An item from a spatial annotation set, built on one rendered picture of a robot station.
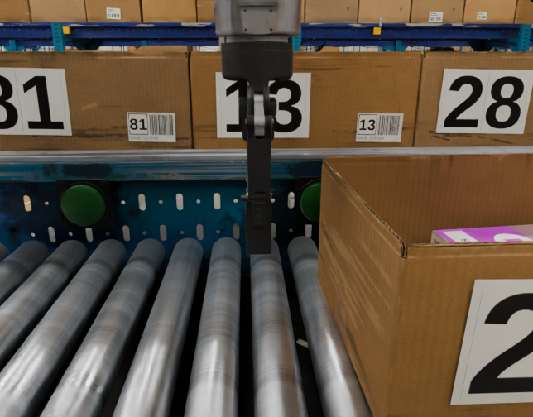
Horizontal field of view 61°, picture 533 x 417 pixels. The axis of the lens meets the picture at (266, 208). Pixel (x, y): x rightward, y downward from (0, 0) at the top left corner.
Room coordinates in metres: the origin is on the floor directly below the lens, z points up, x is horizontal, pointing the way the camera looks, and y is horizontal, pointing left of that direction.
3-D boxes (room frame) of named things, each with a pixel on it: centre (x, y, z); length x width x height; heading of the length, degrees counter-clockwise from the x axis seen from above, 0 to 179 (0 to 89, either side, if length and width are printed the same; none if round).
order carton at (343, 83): (0.94, -0.06, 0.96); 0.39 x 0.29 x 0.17; 93
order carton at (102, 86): (0.92, 0.33, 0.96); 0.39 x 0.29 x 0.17; 93
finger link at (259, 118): (0.46, 0.01, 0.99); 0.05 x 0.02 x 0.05; 3
